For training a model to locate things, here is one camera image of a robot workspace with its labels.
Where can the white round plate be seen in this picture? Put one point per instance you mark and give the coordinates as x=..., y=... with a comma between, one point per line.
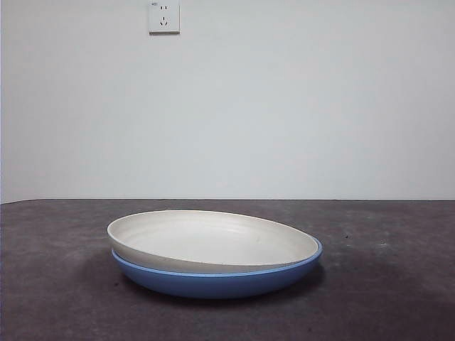
x=213, y=241

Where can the blue round plate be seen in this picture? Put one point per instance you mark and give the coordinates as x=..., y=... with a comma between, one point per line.
x=213, y=286

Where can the white wall socket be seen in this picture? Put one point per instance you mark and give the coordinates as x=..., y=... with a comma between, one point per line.
x=164, y=16

